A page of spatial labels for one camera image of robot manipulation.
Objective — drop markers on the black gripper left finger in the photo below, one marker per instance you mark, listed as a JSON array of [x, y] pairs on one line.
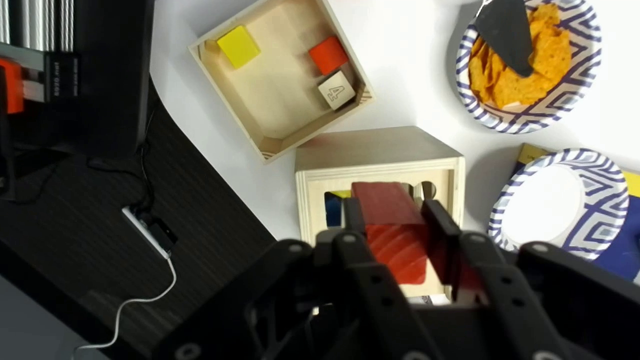
[[354, 233]]

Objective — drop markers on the long orange block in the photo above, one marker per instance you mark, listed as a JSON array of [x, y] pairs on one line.
[[395, 228]]

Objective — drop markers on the patterned bowl with chips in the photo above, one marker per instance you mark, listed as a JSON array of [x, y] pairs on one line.
[[567, 52]]

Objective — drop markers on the yellow cube block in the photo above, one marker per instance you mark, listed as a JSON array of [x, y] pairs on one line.
[[238, 47]]

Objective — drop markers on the white number cube block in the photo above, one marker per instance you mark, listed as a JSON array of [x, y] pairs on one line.
[[337, 91]]

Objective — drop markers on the blue patterned paper plate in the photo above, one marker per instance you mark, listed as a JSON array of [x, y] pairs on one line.
[[575, 198]]

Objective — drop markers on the open wooden tray box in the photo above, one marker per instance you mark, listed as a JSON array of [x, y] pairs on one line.
[[274, 99]]

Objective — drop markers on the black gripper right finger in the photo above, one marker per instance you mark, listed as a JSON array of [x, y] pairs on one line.
[[445, 250]]

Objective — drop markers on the black spoon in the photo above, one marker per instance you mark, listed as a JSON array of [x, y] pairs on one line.
[[503, 24]]

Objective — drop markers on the wooden shape sorter box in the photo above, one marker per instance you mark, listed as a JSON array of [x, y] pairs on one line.
[[406, 154]]

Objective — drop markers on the orange cube block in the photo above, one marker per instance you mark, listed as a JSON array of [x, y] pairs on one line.
[[329, 54]]

